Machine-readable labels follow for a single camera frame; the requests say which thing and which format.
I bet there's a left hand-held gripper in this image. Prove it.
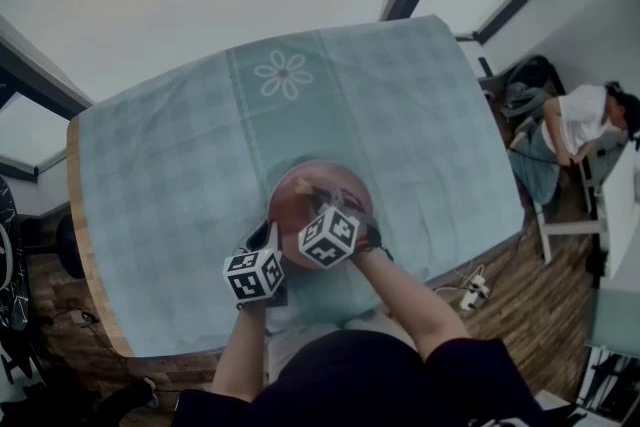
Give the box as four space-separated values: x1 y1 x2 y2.
222 219 290 310

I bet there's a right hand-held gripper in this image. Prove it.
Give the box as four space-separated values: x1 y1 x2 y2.
298 186 382 271

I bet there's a pink big plate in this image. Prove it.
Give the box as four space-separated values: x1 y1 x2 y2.
267 158 374 271

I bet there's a person's right forearm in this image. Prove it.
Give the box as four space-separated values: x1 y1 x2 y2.
347 252 474 364

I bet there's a person's left forearm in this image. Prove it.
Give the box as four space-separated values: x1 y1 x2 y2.
212 304 269 402

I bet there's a teal checked tablecloth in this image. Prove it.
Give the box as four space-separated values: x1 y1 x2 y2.
77 14 526 359

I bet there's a white power strip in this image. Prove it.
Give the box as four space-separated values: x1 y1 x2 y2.
459 274 491 311

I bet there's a person's black shirt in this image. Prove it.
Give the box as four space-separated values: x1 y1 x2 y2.
172 329 551 427

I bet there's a wooden table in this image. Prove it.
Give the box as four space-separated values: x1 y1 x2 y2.
66 114 221 384

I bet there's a black round stand base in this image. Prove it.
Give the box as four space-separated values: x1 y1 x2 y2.
55 214 86 280

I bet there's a dark backpack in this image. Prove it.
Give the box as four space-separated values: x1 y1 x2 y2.
502 54 566 119

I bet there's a white desk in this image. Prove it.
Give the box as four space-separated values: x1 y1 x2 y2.
532 139 640 281

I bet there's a pale teal cabinet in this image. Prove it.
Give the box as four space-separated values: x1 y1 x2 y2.
587 287 640 351

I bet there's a black office chair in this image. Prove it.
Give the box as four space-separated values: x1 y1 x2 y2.
574 349 640 421

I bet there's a white cable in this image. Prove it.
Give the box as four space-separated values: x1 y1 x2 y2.
432 264 487 297

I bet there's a black floor cable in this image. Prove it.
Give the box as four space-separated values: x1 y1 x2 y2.
47 308 102 332

